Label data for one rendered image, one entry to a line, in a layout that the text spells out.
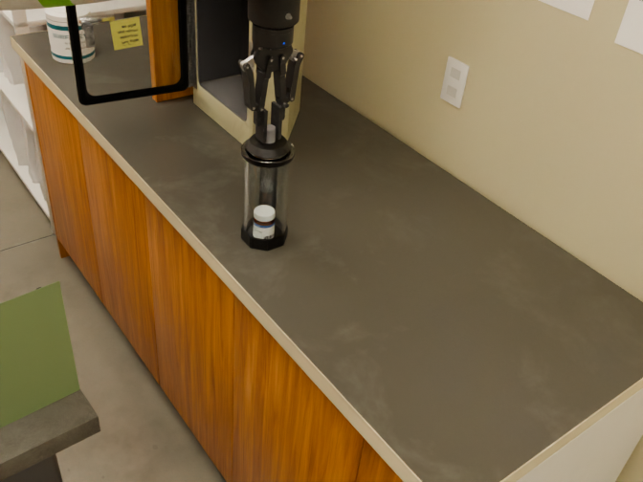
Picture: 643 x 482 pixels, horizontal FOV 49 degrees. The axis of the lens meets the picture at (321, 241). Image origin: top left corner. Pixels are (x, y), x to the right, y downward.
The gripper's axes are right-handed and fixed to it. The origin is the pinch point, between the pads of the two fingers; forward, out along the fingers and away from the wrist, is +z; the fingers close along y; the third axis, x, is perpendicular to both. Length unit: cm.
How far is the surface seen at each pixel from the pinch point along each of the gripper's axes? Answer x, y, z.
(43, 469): 22, 58, 42
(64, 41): -104, 7, 21
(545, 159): 24, -61, 12
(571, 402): 68, -22, 28
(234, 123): -41, -16, 24
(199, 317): -12, 10, 58
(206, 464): -13, 9, 122
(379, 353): 40.7, 0.0, 28.3
